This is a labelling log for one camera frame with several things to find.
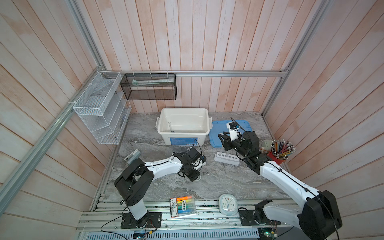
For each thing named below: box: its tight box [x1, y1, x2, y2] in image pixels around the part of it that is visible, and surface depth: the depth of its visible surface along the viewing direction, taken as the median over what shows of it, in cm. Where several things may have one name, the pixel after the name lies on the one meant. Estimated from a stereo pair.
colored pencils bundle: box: [270, 139, 297, 160], surface depth 85 cm
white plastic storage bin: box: [155, 107, 213, 146], surface depth 103 cm
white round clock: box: [219, 193, 239, 216], surface depth 78 cm
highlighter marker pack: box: [169, 194, 197, 218], surface depth 79 cm
